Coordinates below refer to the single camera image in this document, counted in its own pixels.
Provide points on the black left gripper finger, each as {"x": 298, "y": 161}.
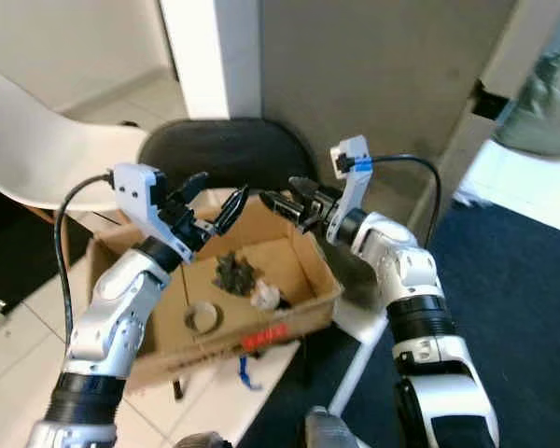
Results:
{"x": 195, "y": 187}
{"x": 233, "y": 211}

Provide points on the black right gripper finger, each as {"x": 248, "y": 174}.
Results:
{"x": 284, "y": 207}
{"x": 308, "y": 189}

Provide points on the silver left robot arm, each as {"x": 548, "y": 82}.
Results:
{"x": 107, "y": 322}

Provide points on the dark crumpled trash piece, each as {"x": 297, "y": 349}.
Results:
{"x": 235, "y": 273}

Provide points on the white crumpled trash piece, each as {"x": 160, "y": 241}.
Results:
{"x": 264, "y": 296}

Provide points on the black round chair seat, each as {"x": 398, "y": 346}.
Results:
{"x": 224, "y": 149}

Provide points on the brown cardboard box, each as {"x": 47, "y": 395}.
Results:
{"x": 294, "y": 261}

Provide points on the round beige lid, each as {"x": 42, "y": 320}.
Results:
{"x": 205, "y": 317}

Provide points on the blue strip scrap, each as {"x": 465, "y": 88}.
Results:
{"x": 244, "y": 371}

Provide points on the white table leg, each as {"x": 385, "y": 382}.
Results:
{"x": 355, "y": 364}

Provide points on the white plastic chair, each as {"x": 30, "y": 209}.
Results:
{"x": 37, "y": 149}

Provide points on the grey left robot knee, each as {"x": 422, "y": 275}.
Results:
{"x": 203, "y": 441}

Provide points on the grey robot knee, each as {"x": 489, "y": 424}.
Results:
{"x": 331, "y": 429}
{"x": 203, "y": 441}

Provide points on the grey right robot knee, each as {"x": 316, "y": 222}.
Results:
{"x": 331, "y": 429}

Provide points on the clear grey plastic bag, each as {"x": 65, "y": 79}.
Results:
{"x": 541, "y": 103}

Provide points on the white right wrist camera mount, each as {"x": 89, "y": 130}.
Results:
{"x": 350, "y": 177}

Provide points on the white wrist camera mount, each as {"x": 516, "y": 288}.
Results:
{"x": 135, "y": 191}
{"x": 350, "y": 177}

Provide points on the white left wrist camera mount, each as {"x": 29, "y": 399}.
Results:
{"x": 135, "y": 191}

